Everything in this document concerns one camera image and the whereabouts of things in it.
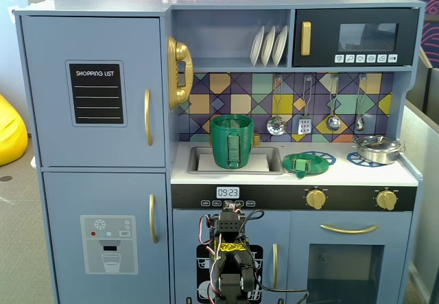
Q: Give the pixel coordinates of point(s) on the green plastic lid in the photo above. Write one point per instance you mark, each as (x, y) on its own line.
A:
(315, 166)

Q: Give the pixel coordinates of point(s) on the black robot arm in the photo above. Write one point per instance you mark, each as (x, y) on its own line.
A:
(231, 225)

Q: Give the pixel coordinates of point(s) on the steel toy pot with lid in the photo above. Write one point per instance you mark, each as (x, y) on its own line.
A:
(377, 153)

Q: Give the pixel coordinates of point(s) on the green plastic container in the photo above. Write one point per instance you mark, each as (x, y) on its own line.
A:
(223, 139)

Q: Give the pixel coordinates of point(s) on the grey toy sink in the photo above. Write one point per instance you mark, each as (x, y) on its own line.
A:
(193, 160)

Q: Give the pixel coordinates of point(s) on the gold toy faucet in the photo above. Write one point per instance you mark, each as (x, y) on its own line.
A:
(256, 140)

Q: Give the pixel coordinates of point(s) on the digital clock display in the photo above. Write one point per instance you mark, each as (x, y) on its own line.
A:
(227, 193)

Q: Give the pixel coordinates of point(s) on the steel toy skimmer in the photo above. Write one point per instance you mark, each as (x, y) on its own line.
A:
(276, 125)

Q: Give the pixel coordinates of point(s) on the steel toy slotted spatula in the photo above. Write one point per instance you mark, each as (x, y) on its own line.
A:
(304, 125)

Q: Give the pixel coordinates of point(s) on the blue dishwasher door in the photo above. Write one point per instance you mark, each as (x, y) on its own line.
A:
(185, 225)

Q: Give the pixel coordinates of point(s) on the gold toy telephone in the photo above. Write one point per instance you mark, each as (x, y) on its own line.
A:
(181, 53)

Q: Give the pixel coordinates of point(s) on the white toy plate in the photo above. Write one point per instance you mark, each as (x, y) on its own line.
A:
(280, 45)
(267, 46)
(256, 46)

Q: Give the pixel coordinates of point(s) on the blue toy kitchen unit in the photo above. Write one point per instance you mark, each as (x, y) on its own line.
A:
(226, 36)

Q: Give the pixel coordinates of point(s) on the gold stove knob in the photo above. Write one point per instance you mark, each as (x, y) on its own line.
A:
(386, 200)
(315, 199)

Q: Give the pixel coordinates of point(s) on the steel toy ladle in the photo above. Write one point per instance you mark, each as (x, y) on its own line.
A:
(333, 123)

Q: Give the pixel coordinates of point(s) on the blue oven door with window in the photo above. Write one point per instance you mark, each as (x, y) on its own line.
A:
(298, 235)

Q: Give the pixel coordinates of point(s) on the black shopping list board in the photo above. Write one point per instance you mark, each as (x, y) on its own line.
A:
(96, 112)

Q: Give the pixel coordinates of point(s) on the steel toy spoon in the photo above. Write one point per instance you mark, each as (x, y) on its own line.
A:
(359, 124)

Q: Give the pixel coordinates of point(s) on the grey water dispenser panel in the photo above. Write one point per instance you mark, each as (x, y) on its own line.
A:
(109, 245)

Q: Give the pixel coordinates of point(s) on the black microwave door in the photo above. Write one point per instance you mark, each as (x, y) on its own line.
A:
(326, 19)

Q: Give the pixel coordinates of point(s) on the blue freezer door with dispenser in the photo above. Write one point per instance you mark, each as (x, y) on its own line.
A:
(68, 197)

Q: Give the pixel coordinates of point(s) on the tall blue fridge door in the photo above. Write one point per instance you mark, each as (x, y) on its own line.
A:
(44, 112)

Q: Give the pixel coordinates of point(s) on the yellow bean bag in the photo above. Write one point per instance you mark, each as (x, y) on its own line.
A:
(10, 136)

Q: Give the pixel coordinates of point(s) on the small wrist camera board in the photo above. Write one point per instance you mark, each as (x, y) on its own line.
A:
(232, 207)

